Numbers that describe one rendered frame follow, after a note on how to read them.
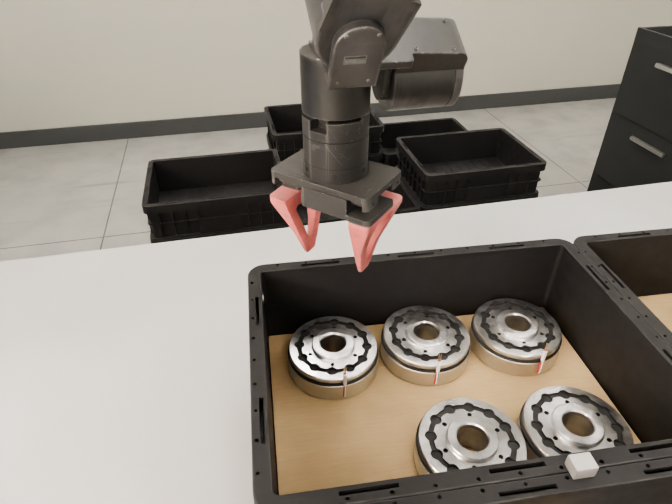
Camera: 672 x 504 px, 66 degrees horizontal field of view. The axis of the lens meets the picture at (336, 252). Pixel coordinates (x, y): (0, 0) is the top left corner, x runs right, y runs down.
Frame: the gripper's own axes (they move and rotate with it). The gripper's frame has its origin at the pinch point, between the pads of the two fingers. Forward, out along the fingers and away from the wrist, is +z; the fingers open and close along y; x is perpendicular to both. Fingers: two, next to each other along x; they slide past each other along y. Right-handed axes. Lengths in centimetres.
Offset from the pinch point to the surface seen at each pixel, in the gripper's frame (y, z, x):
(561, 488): -25.4, 6.0, 9.3
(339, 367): -2.2, 13.0, 2.8
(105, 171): 223, 101, -115
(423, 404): -11.2, 16.2, 0.0
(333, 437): -5.2, 16.1, 8.7
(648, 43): -14, 15, -172
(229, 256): 39, 30, -22
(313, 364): 0.5, 13.2, 3.8
